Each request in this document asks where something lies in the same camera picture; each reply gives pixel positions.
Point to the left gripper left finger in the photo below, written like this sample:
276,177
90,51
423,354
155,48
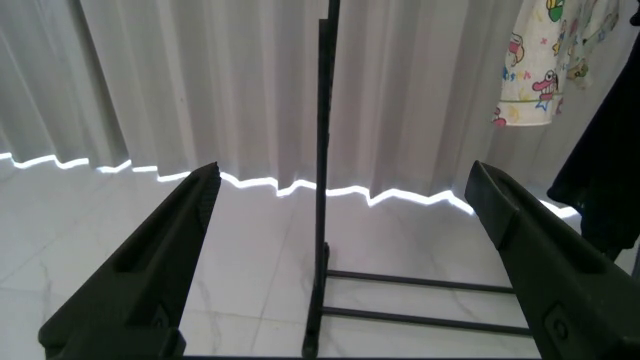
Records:
125,305

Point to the black clothes rack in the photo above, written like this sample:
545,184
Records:
322,150

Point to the cream printed garment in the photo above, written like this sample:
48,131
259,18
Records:
535,60

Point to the black garment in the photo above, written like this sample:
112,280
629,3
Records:
610,175

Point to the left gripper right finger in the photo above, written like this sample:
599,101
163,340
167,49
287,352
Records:
575,300

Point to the white curtain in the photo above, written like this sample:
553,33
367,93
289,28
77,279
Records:
200,85

